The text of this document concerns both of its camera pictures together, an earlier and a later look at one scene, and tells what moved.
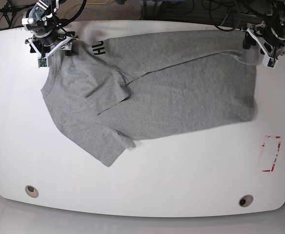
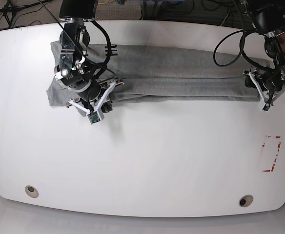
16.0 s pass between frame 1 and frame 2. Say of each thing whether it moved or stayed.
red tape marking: stayed
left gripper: moved
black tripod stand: stayed
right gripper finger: moved
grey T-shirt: moved
